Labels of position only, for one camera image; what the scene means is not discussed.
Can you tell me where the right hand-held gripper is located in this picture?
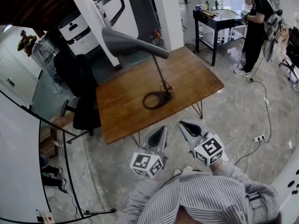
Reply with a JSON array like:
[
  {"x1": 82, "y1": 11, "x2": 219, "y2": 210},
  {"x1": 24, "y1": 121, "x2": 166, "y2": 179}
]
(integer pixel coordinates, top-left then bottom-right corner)
[{"x1": 179, "y1": 120, "x2": 228, "y2": 167}]

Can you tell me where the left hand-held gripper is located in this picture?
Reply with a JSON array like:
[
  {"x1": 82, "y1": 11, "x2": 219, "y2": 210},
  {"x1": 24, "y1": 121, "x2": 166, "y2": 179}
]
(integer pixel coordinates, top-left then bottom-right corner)
[{"x1": 130, "y1": 126, "x2": 169, "y2": 179}]

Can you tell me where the grey desk lamp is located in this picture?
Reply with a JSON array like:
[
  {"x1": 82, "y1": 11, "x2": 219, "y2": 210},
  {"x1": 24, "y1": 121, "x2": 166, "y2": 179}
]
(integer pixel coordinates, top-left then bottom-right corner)
[{"x1": 101, "y1": 28, "x2": 176, "y2": 110}]

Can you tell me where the person's right forearm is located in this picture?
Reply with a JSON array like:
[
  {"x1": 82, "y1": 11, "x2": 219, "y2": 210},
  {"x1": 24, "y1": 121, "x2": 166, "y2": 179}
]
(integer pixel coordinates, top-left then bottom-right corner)
[{"x1": 210, "y1": 159, "x2": 246, "y2": 186}]

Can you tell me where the person's left forearm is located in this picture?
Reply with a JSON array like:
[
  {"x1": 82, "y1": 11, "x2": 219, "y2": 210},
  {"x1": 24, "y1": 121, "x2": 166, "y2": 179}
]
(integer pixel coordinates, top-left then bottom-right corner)
[{"x1": 132, "y1": 175, "x2": 165, "y2": 198}]

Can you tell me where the black hairpin table leg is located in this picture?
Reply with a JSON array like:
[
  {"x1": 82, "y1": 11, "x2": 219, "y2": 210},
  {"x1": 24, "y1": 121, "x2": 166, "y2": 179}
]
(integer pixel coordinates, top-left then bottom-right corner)
[
  {"x1": 129, "y1": 131, "x2": 142, "y2": 148},
  {"x1": 192, "y1": 100, "x2": 204, "y2": 120}
]

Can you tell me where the person in striped shirt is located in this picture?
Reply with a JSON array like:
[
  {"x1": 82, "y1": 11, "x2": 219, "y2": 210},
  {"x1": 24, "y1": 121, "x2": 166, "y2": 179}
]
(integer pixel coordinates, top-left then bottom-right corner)
[{"x1": 116, "y1": 164, "x2": 281, "y2": 224}]

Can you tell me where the black curved railing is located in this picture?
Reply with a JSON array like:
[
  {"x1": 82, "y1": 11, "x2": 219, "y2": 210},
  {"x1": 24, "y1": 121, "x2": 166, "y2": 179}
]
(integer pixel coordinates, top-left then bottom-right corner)
[{"x1": 0, "y1": 90, "x2": 117, "y2": 220}]

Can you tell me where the grey waste bin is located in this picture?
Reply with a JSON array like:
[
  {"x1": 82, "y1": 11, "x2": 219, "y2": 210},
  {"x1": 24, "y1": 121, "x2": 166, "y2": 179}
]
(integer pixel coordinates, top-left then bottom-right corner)
[{"x1": 39, "y1": 151, "x2": 50, "y2": 169}]

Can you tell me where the black console table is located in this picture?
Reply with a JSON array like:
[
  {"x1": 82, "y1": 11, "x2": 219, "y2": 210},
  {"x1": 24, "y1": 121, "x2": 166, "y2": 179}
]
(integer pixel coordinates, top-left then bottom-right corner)
[{"x1": 192, "y1": 7, "x2": 252, "y2": 67}]

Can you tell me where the black mesh office chair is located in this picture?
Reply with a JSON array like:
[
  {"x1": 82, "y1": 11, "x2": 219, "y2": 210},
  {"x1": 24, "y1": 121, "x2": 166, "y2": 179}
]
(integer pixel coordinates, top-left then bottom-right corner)
[{"x1": 278, "y1": 26, "x2": 299, "y2": 81}]

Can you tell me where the red button box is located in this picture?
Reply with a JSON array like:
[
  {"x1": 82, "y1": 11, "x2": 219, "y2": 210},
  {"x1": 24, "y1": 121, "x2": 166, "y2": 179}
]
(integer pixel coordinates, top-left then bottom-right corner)
[{"x1": 41, "y1": 213, "x2": 56, "y2": 224}]

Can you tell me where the clear acrylic panel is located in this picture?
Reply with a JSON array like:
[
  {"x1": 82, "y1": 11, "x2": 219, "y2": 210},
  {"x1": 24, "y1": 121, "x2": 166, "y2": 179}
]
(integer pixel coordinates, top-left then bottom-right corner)
[{"x1": 32, "y1": 35, "x2": 64, "y2": 95}]

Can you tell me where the white service robot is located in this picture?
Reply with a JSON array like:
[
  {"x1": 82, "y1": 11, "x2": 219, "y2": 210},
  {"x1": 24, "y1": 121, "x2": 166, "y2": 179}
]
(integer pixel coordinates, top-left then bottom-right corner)
[{"x1": 57, "y1": 15, "x2": 91, "y2": 56}]

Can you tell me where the large white black machine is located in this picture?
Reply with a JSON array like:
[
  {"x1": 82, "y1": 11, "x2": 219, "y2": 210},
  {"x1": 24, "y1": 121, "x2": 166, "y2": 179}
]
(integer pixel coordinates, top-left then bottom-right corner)
[{"x1": 96, "y1": 0, "x2": 162, "y2": 47}]

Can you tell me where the white power cable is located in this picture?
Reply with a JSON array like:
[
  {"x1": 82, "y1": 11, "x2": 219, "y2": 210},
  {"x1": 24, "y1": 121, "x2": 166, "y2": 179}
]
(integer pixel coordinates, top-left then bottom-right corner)
[{"x1": 233, "y1": 140, "x2": 258, "y2": 166}]

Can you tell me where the black floor cable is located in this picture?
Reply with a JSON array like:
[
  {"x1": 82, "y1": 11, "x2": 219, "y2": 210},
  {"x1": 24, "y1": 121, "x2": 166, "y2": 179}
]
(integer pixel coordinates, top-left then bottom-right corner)
[{"x1": 249, "y1": 77, "x2": 273, "y2": 144}]

